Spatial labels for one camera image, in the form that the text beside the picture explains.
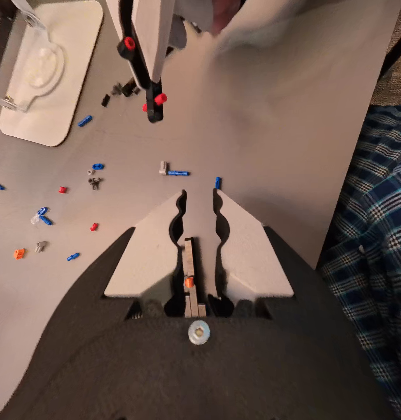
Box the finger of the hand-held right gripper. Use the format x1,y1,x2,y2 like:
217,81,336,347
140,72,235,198
105,0,152,90
131,0,177,83

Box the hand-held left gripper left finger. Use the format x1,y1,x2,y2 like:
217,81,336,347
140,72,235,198
103,189,188,318

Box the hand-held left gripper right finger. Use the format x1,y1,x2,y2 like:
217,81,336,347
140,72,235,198
208,189,295,318

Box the black lego model assembly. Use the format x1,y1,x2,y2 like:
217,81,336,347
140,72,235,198
183,238,207,319

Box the black lego beam red pins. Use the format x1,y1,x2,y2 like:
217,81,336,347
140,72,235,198
117,36,168,124

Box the long black ribbed lego piece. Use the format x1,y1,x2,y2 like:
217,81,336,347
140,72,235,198
121,77,142,98

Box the person's right hand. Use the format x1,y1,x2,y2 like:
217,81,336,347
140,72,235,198
214,0,245,35

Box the pale board stand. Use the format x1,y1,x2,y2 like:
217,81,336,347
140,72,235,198
0,0,104,147

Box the clear acrylic holder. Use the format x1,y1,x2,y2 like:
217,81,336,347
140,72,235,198
0,0,66,113

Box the grey connector with blue pin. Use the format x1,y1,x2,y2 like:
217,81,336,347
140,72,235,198
159,161,190,178

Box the person in blue plaid shirt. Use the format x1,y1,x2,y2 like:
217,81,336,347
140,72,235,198
317,104,401,420

